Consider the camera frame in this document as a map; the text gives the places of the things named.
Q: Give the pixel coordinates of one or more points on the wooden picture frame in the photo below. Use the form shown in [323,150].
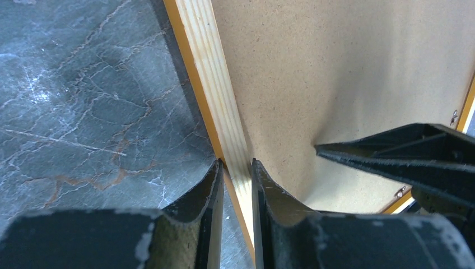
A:
[200,44]

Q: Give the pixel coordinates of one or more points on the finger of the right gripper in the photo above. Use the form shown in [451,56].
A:
[433,157]

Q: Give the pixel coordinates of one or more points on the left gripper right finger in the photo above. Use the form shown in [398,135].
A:
[288,234]

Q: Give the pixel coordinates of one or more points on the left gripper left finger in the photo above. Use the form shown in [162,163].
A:
[184,234]

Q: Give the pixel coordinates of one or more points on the brown frame backing board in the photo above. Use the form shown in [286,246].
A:
[311,72]

